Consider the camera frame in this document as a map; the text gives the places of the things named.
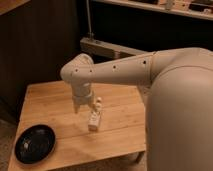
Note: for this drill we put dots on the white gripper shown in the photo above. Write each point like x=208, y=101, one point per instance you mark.
x=82, y=95

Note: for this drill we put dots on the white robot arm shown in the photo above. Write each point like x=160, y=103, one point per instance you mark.
x=179, y=108

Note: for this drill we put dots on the wooden shelf with items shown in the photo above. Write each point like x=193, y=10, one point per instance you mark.
x=186, y=8

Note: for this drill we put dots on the white plastic bottle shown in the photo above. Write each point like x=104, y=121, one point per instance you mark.
x=95, y=115

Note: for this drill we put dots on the grey metal beam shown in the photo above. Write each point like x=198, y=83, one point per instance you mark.
x=108, y=50

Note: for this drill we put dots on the wooden table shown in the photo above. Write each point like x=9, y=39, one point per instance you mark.
x=121, y=131

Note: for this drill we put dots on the metal vertical pole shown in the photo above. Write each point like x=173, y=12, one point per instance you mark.
x=90, y=31

